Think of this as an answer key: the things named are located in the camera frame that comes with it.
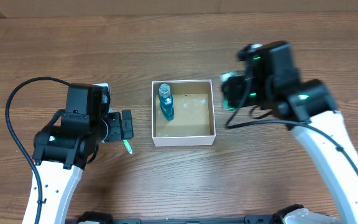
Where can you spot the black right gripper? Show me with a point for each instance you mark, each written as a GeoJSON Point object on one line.
{"type": "Point", "coordinates": [238, 88]}

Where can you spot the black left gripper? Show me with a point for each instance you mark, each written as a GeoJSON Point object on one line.
{"type": "Point", "coordinates": [114, 118]}

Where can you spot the green floss pack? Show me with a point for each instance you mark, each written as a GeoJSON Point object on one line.
{"type": "Point", "coordinates": [233, 86]}

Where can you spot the blue mouthwash bottle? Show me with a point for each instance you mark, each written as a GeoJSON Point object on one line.
{"type": "Point", "coordinates": [166, 101]}

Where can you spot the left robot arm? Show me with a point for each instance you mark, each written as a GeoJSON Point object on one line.
{"type": "Point", "coordinates": [70, 141]}

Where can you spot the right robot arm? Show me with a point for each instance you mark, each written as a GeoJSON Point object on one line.
{"type": "Point", "coordinates": [271, 81]}

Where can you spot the green toothbrush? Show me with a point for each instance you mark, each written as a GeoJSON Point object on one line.
{"type": "Point", "coordinates": [126, 143]}

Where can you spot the white cardboard box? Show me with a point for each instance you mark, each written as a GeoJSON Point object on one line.
{"type": "Point", "coordinates": [194, 120]}

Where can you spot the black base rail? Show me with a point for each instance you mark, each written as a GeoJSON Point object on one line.
{"type": "Point", "coordinates": [194, 220]}

